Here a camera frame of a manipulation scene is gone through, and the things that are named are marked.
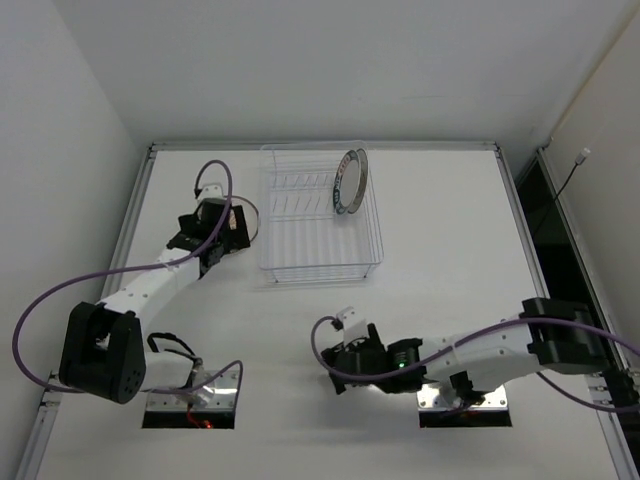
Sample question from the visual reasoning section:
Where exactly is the orange sunburst plate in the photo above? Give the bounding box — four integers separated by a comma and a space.
232, 195, 261, 243

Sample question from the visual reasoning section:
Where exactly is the green rim lettered plate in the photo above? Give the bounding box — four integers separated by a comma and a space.
332, 149, 359, 215

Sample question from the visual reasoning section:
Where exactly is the white plate dark rim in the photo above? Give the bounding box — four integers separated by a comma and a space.
348, 148, 369, 214

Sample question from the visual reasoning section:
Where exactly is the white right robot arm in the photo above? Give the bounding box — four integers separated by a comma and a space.
313, 297, 610, 407

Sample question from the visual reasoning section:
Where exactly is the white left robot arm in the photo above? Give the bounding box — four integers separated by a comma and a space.
59, 198, 251, 404

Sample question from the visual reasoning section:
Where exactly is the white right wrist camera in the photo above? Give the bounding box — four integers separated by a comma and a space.
331, 306, 369, 344

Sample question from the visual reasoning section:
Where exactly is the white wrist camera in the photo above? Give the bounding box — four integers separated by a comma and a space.
331, 306, 369, 344
195, 182, 225, 202

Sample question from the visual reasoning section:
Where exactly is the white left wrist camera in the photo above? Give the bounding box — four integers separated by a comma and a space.
195, 182, 225, 202

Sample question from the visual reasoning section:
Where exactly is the clear wire dish rack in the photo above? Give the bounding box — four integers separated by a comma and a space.
258, 140, 384, 285

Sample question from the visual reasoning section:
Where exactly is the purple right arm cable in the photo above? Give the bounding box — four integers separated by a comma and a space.
310, 314, 640, 414

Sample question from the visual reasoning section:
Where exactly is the black hanging cable white plug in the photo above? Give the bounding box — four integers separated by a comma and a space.
517, 147, 591, 242

